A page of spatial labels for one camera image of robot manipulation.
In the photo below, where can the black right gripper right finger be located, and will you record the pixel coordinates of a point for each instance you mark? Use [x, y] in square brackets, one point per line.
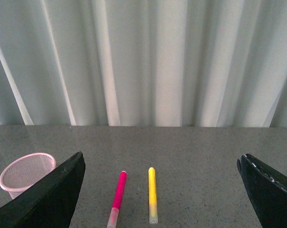
[266, 189]

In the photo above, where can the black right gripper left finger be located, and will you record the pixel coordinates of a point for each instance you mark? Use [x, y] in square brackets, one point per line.
[51, 202]

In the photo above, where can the pink highlighter pen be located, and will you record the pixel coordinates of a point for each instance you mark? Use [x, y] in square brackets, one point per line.
[112, 221]

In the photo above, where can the pink mesh pen cup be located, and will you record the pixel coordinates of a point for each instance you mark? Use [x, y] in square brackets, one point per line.
[25, 172]

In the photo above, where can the yellow highlighter pen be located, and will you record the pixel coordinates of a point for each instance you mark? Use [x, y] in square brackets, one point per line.
[153, 214]

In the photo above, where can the white pleated curtain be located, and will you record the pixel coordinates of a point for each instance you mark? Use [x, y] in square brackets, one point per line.
[206, 63]

